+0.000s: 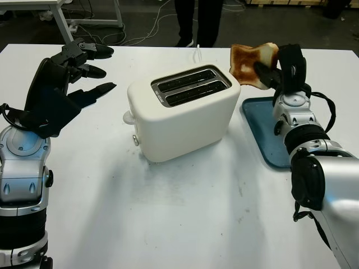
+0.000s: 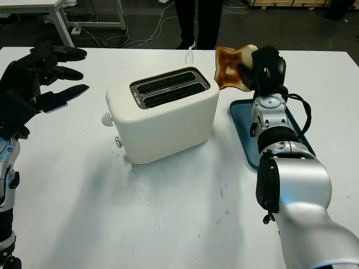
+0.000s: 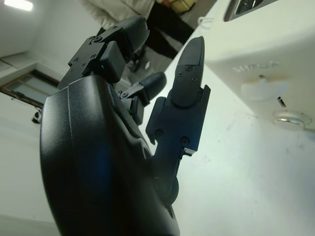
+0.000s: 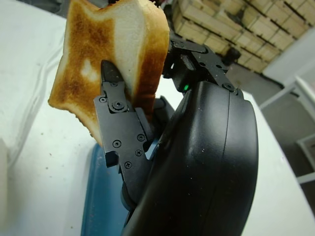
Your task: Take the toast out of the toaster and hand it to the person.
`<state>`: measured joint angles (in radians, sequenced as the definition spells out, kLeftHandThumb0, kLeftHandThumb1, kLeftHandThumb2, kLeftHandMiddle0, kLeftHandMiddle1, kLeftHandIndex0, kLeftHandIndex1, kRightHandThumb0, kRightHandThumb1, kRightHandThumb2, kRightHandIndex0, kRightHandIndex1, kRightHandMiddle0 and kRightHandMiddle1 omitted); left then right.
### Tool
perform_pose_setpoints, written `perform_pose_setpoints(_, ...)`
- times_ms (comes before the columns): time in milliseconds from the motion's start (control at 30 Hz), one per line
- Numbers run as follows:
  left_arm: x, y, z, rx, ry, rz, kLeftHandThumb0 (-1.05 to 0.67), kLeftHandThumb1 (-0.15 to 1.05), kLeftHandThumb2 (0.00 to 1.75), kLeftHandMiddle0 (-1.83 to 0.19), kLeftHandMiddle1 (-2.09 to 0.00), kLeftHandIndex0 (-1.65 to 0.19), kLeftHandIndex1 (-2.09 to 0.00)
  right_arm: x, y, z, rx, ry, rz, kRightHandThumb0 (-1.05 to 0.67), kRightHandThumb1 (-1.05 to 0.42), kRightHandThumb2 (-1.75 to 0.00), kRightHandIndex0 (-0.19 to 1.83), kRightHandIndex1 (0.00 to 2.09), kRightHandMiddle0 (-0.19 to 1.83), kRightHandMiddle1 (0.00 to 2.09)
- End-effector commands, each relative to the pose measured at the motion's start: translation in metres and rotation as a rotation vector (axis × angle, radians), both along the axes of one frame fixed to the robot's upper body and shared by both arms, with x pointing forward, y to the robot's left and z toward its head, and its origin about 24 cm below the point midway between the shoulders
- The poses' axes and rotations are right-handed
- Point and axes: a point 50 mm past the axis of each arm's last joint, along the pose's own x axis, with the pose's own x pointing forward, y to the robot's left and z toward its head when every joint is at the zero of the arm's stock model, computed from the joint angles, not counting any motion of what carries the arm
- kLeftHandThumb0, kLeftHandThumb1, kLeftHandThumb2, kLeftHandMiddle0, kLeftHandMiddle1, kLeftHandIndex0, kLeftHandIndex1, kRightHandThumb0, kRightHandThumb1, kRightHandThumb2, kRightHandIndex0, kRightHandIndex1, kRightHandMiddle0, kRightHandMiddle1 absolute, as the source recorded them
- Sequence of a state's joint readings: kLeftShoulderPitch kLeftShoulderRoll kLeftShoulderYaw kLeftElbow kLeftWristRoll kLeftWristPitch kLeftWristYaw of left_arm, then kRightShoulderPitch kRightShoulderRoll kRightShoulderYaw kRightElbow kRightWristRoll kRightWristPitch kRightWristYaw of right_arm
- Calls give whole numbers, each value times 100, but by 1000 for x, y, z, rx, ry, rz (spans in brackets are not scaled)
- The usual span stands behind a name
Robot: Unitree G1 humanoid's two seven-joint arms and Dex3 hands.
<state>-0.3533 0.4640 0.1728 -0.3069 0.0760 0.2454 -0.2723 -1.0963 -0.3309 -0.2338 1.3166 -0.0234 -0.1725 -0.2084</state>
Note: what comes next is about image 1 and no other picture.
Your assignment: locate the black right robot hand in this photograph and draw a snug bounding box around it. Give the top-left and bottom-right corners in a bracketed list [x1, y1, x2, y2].
[254, 61, 283, 91]

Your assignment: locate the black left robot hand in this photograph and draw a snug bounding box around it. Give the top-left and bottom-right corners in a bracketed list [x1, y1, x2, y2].
[24, 38, 117, 113]

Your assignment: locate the toast slice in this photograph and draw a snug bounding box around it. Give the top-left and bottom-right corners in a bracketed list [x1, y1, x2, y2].
[229, 42, 280, 90]

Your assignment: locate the cream white two-slot toaster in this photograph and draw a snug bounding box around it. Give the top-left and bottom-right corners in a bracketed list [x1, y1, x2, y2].
[122, 64, 242, 164]

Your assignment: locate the person in black trousers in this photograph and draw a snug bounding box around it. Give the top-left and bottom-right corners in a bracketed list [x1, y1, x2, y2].
[174, 0, 225, 48]

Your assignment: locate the blue plastic tray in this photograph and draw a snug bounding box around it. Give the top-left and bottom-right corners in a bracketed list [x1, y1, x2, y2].
[241, 96, 293, 169]

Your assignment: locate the wooden crate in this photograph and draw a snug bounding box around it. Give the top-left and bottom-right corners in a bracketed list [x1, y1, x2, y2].
[246, 0, 323, 6]

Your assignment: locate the black background object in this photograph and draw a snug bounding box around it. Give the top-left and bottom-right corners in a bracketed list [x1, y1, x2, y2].
[322, 0, 344, 20]

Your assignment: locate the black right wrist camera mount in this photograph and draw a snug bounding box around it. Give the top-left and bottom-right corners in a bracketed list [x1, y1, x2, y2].
[277, 44, 307, 94]

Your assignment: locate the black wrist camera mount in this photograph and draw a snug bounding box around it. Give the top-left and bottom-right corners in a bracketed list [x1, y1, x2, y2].
[277, 44, 307, 94]
[24, 86, 82, 138]

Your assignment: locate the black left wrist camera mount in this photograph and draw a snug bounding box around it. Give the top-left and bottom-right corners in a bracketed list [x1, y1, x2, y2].
[24, 86, 82, 138]

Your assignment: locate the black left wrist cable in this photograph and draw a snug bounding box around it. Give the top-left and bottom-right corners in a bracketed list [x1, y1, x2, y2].
[0, 103, 29, 131]

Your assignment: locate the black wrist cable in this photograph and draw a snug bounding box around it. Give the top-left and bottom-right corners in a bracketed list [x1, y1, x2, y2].
[0, 103, 29, 131]
[304, 83, 338, 133]

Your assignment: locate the white table leg frame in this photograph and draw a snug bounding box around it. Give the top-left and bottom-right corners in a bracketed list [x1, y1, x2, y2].
[0, 0, 125, 47]

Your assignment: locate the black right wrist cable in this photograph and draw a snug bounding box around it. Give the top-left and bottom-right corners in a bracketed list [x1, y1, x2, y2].
[304, 83, 338, 133]

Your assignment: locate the white toaster power cord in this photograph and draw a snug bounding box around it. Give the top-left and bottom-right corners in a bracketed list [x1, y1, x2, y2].
[193, 44, 203, 66]

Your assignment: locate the white floor cable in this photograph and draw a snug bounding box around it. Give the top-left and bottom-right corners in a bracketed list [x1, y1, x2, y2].
[123, 0, 171, 47]

